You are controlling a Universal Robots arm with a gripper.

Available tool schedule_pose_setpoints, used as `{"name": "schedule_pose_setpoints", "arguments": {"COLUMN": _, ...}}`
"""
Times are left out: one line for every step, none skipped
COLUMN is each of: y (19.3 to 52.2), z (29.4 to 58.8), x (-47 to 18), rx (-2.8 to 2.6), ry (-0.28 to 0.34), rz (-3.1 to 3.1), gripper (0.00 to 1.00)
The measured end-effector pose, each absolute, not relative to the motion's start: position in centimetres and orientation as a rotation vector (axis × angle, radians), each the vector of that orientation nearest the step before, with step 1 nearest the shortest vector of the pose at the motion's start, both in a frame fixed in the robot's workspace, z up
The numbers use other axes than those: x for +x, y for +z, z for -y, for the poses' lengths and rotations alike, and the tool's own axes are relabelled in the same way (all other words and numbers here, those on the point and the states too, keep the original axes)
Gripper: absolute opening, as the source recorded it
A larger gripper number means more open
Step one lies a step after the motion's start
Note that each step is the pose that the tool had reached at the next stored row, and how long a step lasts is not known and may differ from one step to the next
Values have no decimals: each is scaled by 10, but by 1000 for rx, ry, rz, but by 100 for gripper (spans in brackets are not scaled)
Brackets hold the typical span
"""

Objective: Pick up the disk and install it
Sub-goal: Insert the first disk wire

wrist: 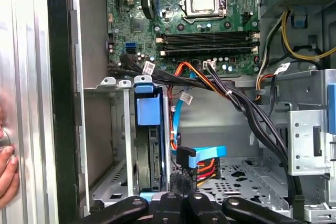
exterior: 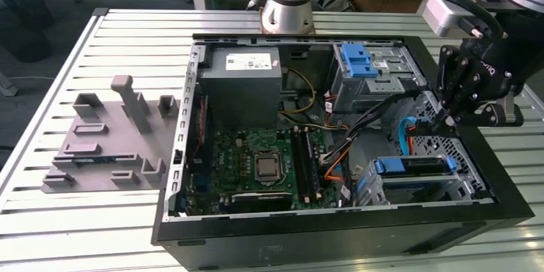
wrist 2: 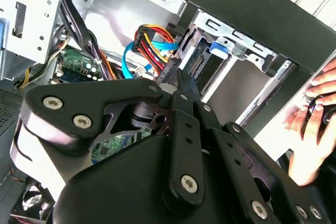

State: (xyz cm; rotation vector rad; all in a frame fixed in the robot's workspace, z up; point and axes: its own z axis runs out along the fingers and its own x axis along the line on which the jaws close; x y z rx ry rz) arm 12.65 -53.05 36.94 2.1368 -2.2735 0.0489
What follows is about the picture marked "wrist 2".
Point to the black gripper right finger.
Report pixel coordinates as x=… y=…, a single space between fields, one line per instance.
x=252 y=195

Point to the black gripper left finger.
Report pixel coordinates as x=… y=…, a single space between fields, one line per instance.
x=65 y=103

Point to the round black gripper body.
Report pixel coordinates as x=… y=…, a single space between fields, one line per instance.
x=118 y=195

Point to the person's bare hand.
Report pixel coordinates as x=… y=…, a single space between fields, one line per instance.
x=307 y=155

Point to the hard disk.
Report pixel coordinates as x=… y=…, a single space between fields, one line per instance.
x=219 y=48

